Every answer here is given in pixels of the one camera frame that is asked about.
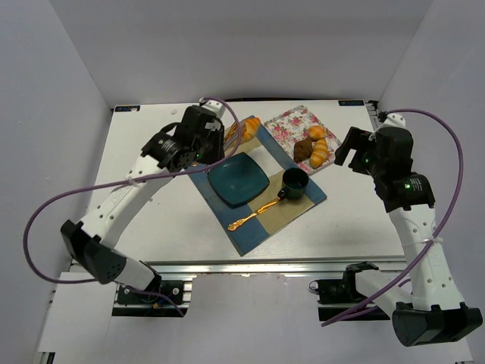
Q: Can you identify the large orange striped croissant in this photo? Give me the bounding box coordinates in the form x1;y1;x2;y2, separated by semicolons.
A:
241;117;261;144

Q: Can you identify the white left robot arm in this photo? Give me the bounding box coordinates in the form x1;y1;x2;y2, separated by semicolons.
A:
61;100;225;293

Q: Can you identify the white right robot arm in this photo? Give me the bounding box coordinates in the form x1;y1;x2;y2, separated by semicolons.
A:
335;127;483;347

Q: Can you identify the teal square plate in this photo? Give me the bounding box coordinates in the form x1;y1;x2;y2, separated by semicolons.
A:
208;152;270;209

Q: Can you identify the small orange striped croissant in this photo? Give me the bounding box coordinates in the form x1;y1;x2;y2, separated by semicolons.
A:
309;138;330;170

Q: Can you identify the round orange bun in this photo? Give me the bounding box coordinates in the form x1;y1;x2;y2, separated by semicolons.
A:
308;125;327;142

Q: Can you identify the blue label sticker right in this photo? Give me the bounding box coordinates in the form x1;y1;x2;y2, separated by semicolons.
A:
338;99;365;107

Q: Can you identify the blue label sticker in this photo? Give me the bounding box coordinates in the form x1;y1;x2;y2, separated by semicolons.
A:
338;99;365;107
114;105;141;112

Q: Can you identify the chocolate croissant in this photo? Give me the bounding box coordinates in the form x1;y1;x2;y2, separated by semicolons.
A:
293;137;313;163

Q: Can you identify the dark green mug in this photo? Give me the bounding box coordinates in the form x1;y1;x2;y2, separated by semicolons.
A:
277;168;309;201

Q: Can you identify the floral rectangular tray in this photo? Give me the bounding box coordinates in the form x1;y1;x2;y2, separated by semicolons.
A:
264;105;341;175

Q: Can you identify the gold spoon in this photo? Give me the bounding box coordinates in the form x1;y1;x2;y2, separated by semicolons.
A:
227;198;280;231

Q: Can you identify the blue beige patchwork placemat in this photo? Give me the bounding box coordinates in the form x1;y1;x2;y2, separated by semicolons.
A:
189;126;327;256

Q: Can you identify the blue label sticker left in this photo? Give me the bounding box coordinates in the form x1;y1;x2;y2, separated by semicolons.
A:
114;105;141;112

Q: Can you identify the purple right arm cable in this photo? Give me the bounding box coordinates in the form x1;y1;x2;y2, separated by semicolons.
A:
321;108;463;327

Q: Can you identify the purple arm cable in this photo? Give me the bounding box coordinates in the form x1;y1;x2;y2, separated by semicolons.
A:
22;96;243;318
321;108;463;327

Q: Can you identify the aluminium table frame rail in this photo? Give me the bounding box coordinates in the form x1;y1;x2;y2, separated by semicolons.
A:
149;256;405;279

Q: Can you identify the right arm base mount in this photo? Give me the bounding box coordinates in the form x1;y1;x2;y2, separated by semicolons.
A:
308;262;379;322

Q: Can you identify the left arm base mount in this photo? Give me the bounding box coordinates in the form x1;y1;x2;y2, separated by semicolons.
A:
112;274;195;318

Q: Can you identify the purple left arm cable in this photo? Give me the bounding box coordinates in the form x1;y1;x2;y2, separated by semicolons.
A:
22;96;243;318

